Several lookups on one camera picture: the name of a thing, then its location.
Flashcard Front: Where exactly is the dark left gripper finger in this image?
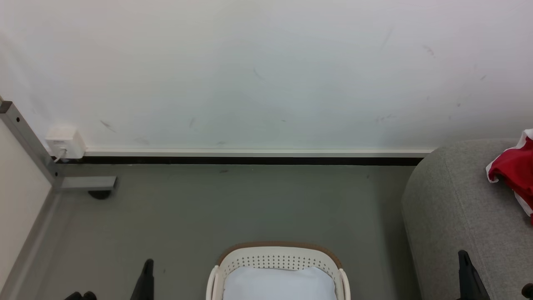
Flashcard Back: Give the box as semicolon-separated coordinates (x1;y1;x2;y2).
130;259;154;300

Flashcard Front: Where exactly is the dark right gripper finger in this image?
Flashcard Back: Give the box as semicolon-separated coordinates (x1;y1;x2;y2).
458;250;491;300

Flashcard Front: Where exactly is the red basketball jersey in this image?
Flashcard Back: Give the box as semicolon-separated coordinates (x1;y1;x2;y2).
486;129;533;225

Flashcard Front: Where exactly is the grey fabric sofa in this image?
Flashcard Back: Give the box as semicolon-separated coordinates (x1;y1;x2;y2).
401;138;533;300

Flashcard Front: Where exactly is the grey metal foot bar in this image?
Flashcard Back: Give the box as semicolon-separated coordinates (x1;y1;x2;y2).
60;176;117;191

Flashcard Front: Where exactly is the white plastic laundry basket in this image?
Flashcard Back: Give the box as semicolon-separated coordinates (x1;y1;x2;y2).
206;242;351;300

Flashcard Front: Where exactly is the pale white cloth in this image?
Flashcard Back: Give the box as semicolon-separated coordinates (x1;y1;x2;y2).
223;266;337;300

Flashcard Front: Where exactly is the beige partition panel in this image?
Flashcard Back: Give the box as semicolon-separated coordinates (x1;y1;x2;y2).
0;122;53;289

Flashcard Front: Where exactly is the white wall socket box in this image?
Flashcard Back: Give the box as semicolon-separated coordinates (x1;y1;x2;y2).
45;126;86;160

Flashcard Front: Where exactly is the grey metal partition frame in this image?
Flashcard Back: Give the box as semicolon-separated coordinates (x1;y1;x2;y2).
0;99;63;300

